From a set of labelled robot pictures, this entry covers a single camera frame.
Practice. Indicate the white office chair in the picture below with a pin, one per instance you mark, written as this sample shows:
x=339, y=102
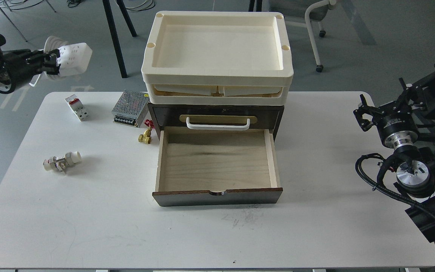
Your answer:
x=302, y=13

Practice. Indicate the metal mesh power supply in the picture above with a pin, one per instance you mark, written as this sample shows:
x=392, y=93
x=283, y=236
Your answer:
x=131, y=108

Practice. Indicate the white red circuit breaker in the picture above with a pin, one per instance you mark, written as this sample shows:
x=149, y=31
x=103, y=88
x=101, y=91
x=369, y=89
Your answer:
x=77, y=106

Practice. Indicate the white plastic pipe fitting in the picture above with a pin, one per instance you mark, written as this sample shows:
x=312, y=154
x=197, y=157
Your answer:
x=60, y=164

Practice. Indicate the grey metal chair legs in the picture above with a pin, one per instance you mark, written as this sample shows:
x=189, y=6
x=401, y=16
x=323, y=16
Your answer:
x=8, y=5

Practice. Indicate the cream plastic stacked tray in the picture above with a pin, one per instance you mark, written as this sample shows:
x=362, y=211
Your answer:
x=218, y=58

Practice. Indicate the white drawer handle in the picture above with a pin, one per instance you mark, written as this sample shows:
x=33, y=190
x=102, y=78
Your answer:
x=218, y=127

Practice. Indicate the open wooden drawer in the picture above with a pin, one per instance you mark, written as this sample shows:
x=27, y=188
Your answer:
x=205, y=167

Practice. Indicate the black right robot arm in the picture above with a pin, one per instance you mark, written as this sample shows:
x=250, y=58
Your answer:
x=408, y=175

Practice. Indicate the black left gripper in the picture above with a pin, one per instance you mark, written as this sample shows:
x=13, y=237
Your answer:
x=21, y=65

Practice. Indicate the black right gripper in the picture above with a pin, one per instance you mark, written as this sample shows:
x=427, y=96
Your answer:
x=395, y=124

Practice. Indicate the brass valve red handle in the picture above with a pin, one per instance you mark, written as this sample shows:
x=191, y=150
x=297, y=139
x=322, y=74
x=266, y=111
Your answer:
x=146, y=136

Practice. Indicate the white power strip with cable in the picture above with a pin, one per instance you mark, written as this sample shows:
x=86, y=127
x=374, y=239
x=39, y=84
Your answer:
x=73, y=60

